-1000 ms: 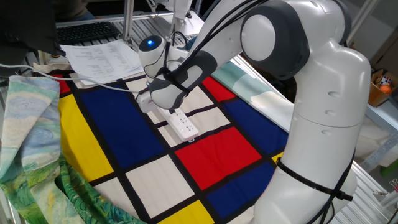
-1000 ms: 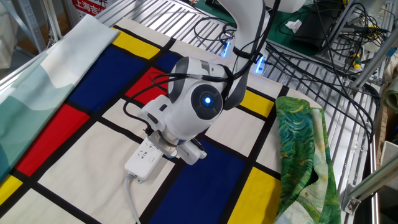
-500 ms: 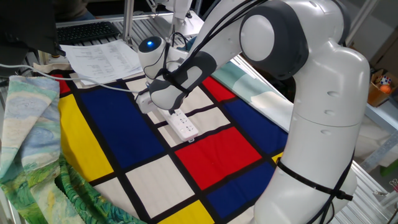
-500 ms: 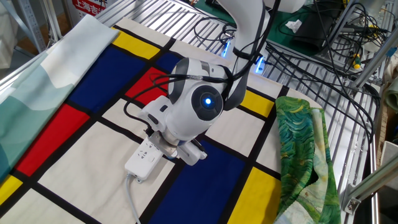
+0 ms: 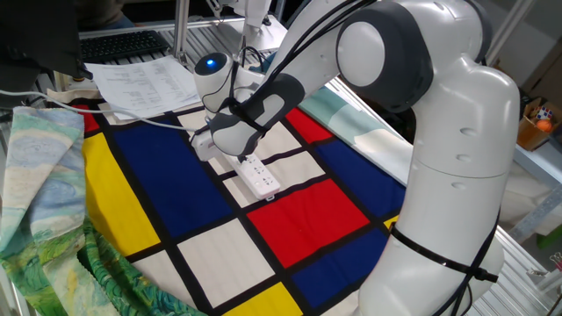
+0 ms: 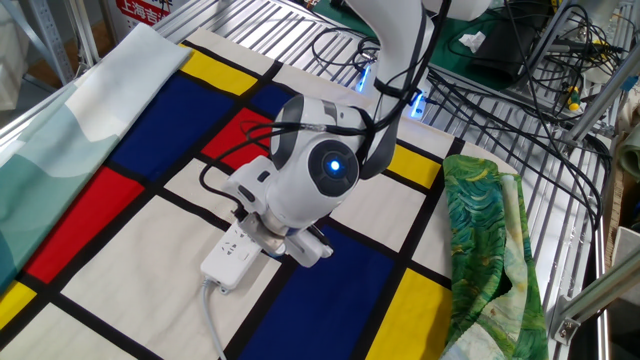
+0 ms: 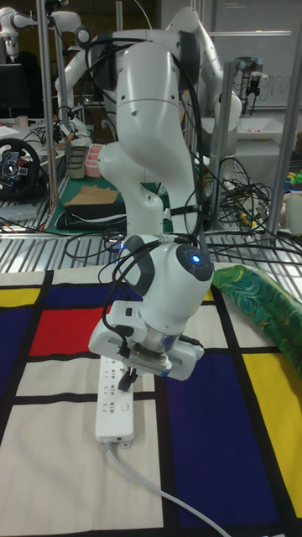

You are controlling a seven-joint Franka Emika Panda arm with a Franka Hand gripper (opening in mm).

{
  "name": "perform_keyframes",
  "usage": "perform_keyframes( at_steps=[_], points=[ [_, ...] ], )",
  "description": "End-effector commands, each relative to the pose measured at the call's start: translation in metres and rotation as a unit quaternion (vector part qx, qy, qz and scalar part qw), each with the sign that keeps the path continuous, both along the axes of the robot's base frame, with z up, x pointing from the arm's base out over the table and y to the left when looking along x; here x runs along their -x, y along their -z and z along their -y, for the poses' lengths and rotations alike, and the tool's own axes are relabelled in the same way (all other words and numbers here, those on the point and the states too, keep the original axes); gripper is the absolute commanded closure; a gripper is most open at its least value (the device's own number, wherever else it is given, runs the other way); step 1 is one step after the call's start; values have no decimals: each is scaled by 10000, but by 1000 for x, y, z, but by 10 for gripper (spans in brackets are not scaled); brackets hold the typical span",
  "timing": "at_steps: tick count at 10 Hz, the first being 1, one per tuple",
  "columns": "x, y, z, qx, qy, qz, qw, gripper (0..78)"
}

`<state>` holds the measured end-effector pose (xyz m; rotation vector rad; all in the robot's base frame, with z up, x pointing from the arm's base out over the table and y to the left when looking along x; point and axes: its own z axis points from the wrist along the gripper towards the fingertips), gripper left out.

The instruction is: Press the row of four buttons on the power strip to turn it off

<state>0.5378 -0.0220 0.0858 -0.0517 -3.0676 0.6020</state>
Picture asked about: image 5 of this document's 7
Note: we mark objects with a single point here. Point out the grey perforated steel strut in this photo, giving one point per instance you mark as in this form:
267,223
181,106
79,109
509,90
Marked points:
540,215

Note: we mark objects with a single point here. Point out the black monitor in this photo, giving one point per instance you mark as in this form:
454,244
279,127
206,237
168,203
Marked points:
35,30

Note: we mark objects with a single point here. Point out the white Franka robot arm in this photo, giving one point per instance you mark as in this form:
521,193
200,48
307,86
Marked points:
465,131

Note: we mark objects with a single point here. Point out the white device on base plate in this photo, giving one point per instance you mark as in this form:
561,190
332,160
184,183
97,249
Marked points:
254,22

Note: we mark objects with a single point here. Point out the white four-socket power strip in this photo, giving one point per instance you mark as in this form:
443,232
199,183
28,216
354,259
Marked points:
261,177

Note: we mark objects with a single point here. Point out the green painted landscape cloth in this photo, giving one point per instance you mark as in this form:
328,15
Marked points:
44,197

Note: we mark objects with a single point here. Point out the printed paper sheet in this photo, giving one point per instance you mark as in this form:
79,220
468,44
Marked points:
140,85

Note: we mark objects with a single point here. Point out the colourful puzzle cube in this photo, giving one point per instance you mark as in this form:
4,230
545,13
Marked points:
544,113

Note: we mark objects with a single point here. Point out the orange ball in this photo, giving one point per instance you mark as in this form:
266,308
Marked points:
544,125

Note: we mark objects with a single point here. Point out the colour block grid tablecloth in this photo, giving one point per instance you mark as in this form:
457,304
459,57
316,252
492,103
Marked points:
171,175

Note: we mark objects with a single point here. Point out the grey metal shelf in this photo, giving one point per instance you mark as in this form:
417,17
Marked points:
544,164

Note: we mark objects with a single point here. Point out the pale teal white cloth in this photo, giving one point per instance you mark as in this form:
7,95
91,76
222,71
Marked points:
377,145

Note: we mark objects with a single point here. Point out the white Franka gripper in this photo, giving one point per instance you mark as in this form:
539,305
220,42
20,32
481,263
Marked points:
203,147

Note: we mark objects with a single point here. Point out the person in dark jacket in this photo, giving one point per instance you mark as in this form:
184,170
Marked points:
101,13

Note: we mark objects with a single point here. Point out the black keyboard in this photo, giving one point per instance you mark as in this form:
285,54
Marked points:
123,46

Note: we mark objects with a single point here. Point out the brown cardboard box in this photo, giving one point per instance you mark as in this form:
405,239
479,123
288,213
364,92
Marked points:
529,136

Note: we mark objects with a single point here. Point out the aluminium profile bar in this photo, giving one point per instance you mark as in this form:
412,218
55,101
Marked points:
181,26
509,28

